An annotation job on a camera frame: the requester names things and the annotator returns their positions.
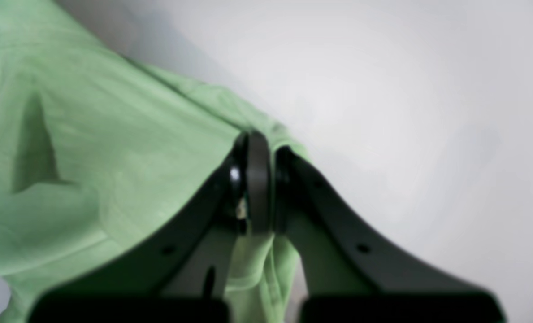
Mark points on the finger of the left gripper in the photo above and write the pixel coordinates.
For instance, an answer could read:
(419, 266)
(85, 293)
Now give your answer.
(176, 275)
(354, 274)

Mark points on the green polo shirt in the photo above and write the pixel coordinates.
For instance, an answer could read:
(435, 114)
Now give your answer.
(97, 151)

